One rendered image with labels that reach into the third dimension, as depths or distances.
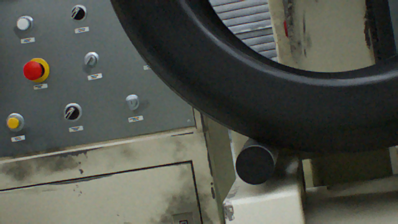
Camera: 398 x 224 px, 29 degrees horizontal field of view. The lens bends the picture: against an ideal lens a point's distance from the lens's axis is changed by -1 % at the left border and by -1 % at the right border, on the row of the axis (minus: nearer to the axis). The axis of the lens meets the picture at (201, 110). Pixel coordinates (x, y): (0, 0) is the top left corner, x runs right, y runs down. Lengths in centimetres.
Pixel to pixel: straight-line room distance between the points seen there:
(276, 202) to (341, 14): 44
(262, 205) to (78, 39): 84
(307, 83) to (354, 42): 40
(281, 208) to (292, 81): 15
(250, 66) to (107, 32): 80
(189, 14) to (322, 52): 42
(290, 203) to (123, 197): 75
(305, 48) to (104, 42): 53
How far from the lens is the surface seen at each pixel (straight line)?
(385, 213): 101
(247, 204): 91
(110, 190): 161
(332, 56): 126
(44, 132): 169
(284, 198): 91
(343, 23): 126
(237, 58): 87
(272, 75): 87
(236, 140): 125
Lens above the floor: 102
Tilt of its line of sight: 3 degrees down
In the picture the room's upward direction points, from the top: 10 degrees counter-clockwise
